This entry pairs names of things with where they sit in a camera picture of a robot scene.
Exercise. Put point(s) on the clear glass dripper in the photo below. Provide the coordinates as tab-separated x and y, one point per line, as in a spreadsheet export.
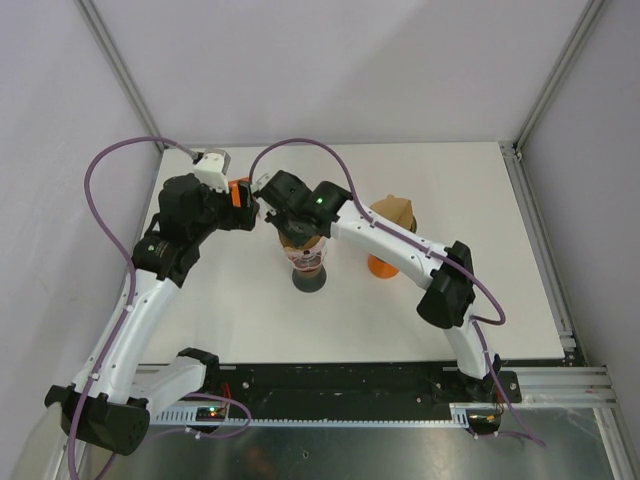
308	258

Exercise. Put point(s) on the brown paper coffee filter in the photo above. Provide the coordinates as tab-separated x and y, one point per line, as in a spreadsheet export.
397	210

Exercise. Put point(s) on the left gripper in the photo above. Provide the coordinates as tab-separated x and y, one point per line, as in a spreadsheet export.
237	218

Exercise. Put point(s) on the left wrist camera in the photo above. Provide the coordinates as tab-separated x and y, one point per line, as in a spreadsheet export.
210	168

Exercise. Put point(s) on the orange glass carafe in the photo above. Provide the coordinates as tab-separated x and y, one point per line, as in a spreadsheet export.
380	268

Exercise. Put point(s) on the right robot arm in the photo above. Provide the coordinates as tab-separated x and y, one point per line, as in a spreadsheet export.
445	273

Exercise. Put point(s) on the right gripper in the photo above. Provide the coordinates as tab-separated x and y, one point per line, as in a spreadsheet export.
276	219

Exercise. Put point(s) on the black red carafe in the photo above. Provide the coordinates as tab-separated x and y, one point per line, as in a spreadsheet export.
309	281

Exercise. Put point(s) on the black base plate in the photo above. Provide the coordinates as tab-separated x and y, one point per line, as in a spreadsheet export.
368	392

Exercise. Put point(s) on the orange coffee filter box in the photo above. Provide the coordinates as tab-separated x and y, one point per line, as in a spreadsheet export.
240	192

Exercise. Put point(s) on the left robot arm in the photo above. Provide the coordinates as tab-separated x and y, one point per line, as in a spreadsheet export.
103	405

